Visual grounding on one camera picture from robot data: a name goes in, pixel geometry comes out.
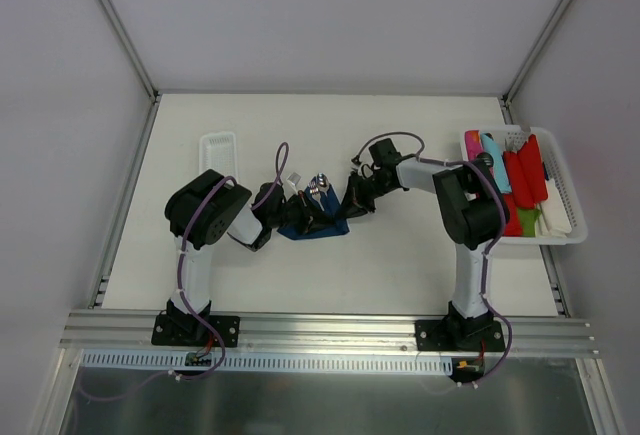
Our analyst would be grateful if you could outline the blue paper napkin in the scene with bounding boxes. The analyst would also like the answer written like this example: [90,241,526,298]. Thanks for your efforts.
[277,188,350,241]

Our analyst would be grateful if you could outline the silver spoon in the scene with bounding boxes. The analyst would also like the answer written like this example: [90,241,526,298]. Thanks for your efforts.
[316,173,330,202]

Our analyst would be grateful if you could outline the silver fork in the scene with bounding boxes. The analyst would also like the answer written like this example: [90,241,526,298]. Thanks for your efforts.
[308,178,324,211]

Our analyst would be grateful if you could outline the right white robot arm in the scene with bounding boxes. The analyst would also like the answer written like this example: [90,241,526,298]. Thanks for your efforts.
[338,138,509,351]

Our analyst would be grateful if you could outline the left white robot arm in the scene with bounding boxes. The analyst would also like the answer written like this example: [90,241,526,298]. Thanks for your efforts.
[164,169,335,345]

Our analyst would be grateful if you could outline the pink rolled napkin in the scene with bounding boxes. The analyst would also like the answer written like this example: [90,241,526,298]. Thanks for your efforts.
[464,130,483,160]

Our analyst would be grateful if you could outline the light blue rolled napkin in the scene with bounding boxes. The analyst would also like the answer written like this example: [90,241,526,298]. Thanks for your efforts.
[480,133,512,194]

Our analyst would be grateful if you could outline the red rolled napkin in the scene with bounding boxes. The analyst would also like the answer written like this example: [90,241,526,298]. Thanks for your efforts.
[503,151,535,237]
[517,134,548,204]

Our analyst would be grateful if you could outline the green napkin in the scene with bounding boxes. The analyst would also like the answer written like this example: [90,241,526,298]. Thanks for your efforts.
[517,208,541,238]

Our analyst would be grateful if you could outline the white napkin stack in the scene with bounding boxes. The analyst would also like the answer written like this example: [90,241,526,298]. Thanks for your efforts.
[535,179,572,238]

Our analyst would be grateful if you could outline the small white utensil tray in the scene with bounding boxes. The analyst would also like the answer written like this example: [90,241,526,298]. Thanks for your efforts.
[198,131,240,182]

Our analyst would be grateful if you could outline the large white basket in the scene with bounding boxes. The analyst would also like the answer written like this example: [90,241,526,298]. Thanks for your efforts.
[459,125,588,246]

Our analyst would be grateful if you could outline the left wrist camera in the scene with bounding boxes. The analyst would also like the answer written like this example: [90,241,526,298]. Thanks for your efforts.
[286,172,301,192]

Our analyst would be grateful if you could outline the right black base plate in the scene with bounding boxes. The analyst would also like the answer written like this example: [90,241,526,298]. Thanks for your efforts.
[414,317,506,353]

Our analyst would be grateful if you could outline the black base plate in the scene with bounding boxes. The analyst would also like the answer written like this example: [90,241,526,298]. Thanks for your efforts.
[414,317,506,353]
[151,301,241,348]

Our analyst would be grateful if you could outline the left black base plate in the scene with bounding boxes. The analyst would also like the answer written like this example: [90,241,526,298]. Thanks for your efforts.
[151,301,241,348]

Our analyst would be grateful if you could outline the left aluminium frame post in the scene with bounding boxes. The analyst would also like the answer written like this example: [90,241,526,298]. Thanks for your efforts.
[74,0,160,101]

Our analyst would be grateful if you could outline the aluminium frame post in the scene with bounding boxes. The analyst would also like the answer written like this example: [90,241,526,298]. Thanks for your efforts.
[74,0,160,101]
[503,0,574,105]

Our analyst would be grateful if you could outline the aluminium mounting rail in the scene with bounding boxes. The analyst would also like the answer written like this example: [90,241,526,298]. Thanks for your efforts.
[59,309,601,358]

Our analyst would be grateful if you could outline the white slotted cable duct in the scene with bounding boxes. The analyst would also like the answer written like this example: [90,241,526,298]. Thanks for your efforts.
[81,349,453,376]

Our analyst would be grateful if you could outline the right aluminium frame post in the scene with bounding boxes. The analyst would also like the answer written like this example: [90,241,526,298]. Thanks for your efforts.
[503,0,574,105]

